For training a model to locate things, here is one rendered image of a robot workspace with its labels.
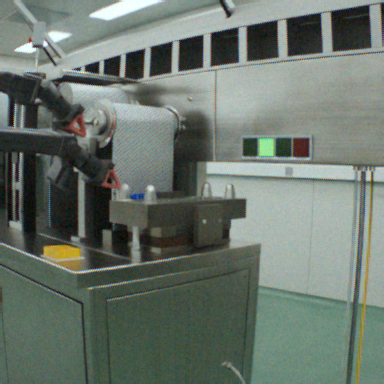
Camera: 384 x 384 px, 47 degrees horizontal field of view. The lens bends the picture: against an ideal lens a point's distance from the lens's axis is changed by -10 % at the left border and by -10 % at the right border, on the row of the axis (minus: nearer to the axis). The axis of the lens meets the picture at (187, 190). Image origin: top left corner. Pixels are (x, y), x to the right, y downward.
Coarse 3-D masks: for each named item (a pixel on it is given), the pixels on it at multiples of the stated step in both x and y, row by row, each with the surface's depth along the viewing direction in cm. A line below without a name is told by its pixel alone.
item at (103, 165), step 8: (88, 152) 127; (88, 160) 126; (96, 160) 128; (104, 160) 130; (80, 168) 126; (88, 168) 127; (96, 168) 128; (104, 168) 128; (88, 176) 129; (96, 176) 129; (104, 176) 127
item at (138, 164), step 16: (128, 144) 139; (144, 144) 143; (160, 144) 148; (112, 160) 135; (128, 160) 139; (144, 160) 144; (160, 160) 148; (128, 176) 139; (144, 176) 144; (160, 176) 149; (112, 192) 136; (144, 192) 144
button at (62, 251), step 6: (54, 246) 113; (60, 246) 114; (66, 246) 114; (48, 252) 111; (54, 252) 109; (60, 252) 109; (66, 252) 110; (72, 252) 111; (78, 252) 112; (60, 258) 109; (66, 258) 110
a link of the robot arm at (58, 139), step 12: (0, 132) 97; (12, 132) 100; (24, 132) 103; (36, 132) 107; (48, 132) 111; (60, 132) 118; (0, 144) 98; (12, 144) 101; (24, 144) 104; (36, 144) 108; (48, 144) 111; (60, 144) 114; (60, 156) 116
